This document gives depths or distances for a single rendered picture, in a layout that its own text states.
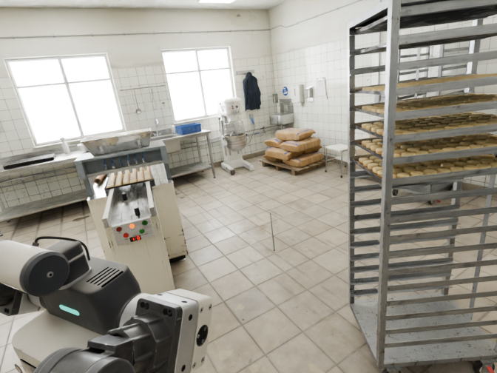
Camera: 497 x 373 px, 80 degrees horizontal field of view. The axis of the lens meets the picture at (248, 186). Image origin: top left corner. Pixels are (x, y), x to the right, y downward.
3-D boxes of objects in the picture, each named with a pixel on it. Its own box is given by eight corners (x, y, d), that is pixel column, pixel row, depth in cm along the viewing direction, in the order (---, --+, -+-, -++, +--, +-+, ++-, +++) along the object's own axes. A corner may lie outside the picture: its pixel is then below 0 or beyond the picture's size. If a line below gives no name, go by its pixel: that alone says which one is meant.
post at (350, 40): (350, 307, 196) (348, 21, 141) (348, 304, 199) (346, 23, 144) (354, 306, 196) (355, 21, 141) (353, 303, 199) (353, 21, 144)
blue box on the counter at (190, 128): (182, 135, 524) (180, 126, 520) (176, 133, 549) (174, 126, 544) (202, 131, 544) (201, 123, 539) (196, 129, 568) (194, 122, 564)
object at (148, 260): (134, 277, 280) (109, 189, 250) (171, 266, 290) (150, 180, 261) (134, 328, 217) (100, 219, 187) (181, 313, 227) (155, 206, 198)
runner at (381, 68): (350, 75, 146) (350, 69, 145) (348, 75, 149) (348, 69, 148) (482, 59, 144) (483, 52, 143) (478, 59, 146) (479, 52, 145)
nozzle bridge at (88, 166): (91, 189, 275) (80, 154, 264) (169, 173, 297) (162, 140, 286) (86, 200, 246) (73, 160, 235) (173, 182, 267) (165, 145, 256)
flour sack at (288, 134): (273, 139, 570) (272, 130, 565) (288, 135, 592) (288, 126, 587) (300, 142, 514) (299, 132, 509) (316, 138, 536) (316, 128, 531)
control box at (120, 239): (117, 243, 196) (112, 225, 191) (154, 234, 203) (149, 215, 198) (117, 246, 193) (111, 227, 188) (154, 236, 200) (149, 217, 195)
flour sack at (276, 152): (263, 156, 575) (262, 147, 569) (279, 152, 596) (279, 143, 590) (288, 161, 517) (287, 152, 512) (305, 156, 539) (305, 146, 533)
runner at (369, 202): (350, 208, 170) (350, 203, 169) (349, 206, 172) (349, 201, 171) (464, 195, 167) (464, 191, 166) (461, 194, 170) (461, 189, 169)
